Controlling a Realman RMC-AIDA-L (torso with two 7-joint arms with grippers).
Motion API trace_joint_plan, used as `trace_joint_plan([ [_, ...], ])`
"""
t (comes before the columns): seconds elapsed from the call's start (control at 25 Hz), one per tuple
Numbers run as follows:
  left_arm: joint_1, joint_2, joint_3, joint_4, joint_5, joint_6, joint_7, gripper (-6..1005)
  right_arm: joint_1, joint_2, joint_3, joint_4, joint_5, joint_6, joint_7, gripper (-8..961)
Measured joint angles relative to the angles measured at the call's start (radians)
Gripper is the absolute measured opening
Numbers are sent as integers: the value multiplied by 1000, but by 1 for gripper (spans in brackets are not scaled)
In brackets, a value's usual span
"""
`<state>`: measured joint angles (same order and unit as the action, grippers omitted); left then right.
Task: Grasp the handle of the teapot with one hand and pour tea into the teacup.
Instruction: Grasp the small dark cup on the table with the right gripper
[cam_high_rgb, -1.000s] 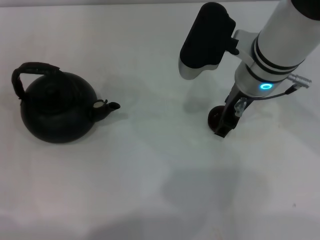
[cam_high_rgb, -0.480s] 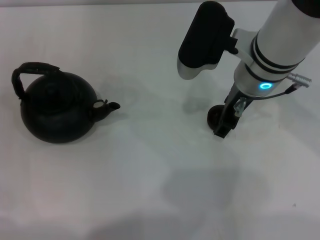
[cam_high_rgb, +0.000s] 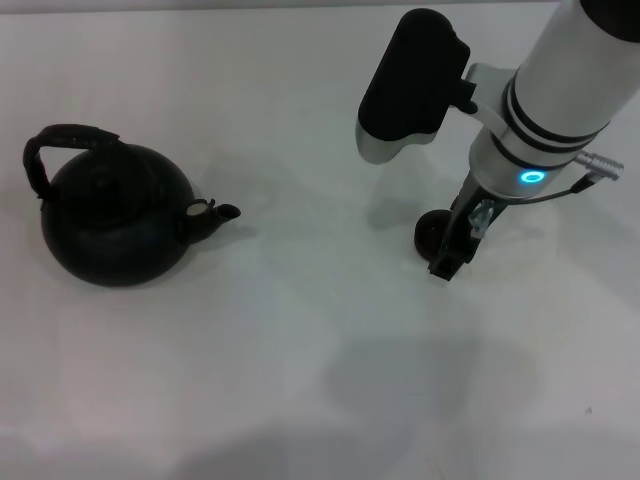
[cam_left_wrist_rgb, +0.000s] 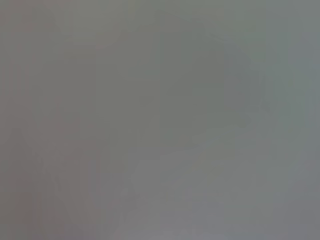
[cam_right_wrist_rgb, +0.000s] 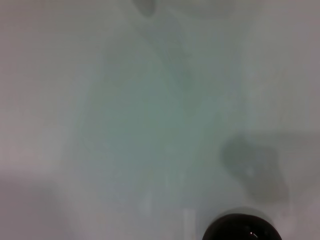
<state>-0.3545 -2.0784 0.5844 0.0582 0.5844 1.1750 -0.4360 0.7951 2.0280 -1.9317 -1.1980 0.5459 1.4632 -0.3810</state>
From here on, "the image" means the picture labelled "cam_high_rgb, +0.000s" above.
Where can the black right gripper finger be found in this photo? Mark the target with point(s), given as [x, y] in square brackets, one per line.
[474, 249]
[445, 262]

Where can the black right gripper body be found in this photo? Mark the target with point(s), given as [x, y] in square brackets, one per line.
[472, 200]

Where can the small dark brown teacup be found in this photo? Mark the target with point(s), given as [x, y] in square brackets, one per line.
[430, 235]

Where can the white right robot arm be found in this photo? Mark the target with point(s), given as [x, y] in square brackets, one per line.
[565, 90]

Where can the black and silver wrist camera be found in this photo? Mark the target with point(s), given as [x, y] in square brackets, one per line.
[410, 80]

